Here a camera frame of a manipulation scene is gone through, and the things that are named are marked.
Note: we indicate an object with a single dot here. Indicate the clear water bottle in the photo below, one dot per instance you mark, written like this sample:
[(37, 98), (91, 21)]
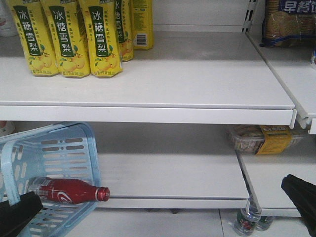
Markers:
[(264, 223), (246, 222)]

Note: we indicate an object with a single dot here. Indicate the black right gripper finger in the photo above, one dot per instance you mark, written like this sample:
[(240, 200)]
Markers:
[(303, 195)]

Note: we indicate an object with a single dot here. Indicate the white shelf unit far right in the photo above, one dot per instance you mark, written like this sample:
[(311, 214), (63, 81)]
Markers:
[(291, 68)]

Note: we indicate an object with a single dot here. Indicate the red coca-cola can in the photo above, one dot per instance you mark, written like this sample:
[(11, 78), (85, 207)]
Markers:
[(71, 191)]

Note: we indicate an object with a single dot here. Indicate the cookie tray yellow band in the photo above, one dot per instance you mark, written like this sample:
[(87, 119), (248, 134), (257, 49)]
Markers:
[(264, 139)]

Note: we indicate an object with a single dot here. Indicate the orange C100 juice bottle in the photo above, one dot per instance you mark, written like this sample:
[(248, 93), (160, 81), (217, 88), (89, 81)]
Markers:
[(6, 127)]

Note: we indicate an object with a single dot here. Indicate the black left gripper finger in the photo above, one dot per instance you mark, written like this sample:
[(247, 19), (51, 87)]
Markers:
[(14, 218)]

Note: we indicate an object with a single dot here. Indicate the white peach drink bottle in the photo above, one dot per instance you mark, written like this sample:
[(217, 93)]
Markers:
[(7, 25)]

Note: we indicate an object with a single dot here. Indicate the light blue plastic basket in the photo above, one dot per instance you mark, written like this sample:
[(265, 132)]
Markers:
[(62, 150)]

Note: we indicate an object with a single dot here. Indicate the breakfast biscuit pack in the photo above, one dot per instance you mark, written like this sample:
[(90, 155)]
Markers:
[(289, 23)]

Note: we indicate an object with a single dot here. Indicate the yellow pear drink bottle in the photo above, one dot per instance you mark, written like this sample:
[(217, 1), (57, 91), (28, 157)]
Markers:
[(67, 29), (142, 24), (124, 28), (34, 33), (103, 44)]

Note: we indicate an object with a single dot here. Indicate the white shelf unit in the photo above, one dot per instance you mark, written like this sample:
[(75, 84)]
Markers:
[(291, 68), (160, 124)]

